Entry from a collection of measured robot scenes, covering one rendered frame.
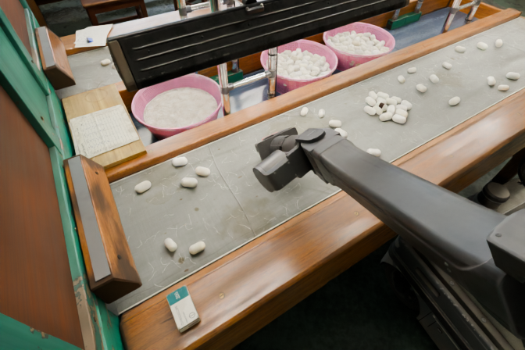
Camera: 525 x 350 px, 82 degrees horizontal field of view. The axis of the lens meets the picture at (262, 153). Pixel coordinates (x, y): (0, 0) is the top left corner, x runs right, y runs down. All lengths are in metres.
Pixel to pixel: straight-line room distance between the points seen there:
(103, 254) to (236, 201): 0.29
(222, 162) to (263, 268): 0.30
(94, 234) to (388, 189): 0.46
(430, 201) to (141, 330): 0.48
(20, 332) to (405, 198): 0.35
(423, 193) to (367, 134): 0.57
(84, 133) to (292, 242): 0.59
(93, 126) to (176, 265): 0.45
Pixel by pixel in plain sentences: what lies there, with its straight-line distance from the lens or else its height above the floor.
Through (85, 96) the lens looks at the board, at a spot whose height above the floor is 0.78.
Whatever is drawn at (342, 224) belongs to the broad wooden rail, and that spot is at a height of 0.76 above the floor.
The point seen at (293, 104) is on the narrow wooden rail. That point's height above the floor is 0.76.
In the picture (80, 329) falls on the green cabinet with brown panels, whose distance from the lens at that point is 0.51.
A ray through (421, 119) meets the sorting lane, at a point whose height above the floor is 0.74.
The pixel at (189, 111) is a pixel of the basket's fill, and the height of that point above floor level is 0.74.
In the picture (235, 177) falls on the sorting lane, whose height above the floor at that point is 0.74.
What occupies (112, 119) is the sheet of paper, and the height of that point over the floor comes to 0.78.
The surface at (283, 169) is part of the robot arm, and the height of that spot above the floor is 0.92.
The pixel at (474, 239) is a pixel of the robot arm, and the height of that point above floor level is 1.12.
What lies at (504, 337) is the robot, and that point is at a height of 0.37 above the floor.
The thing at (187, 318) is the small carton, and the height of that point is 0.79.
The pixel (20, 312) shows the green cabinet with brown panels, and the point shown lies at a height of 1.01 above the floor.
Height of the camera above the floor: 1.32
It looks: 48 degrees down
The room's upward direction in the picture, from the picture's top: straight up
